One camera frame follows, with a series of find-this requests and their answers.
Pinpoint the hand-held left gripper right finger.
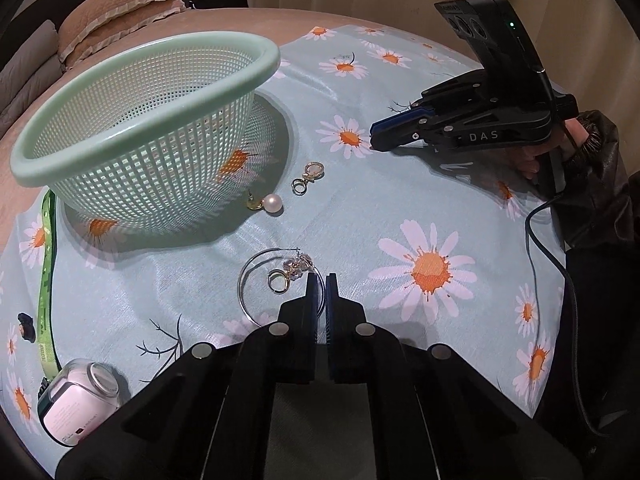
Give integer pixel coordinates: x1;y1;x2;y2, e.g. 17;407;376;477
325;273;585;480

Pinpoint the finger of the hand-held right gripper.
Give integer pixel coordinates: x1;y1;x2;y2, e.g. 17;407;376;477
409;71;490;117
369;109;453;154

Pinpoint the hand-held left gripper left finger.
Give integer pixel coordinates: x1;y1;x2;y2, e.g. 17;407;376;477
55;274;319;480

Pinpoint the gold crystal earring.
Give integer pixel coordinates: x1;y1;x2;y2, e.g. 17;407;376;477
267;254;317;294

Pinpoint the large silver hoop earring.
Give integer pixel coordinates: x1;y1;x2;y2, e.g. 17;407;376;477
237;247;327;322

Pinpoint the gold double ring earring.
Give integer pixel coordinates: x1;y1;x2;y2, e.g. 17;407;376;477
292;160;325;196

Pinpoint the pearl stud earring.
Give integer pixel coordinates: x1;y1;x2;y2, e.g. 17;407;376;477
245;189;285;217

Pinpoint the green plastic mesh basket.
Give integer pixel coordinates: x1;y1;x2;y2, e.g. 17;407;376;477
10;31;281;237

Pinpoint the person's right hand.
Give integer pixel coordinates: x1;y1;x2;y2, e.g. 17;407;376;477
515;114;592;182

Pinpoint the daisy print tablecloth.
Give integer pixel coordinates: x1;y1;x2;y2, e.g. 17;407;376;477
0;24;568;478

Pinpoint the person's dark clothing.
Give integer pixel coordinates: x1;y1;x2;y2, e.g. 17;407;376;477
530;170;640;433

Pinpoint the white cosmetic jar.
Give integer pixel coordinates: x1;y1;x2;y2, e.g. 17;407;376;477
37;358;121;449

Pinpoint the green measuring tape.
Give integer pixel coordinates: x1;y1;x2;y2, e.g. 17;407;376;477
37;189;62;380

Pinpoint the pink ruffled pillow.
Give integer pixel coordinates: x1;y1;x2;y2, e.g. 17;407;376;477
57;0;187;70

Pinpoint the grey cushion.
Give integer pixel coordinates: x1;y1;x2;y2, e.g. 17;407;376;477
0;20;64;133

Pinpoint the black cable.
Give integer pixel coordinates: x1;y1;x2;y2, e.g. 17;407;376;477
524;195;608;438

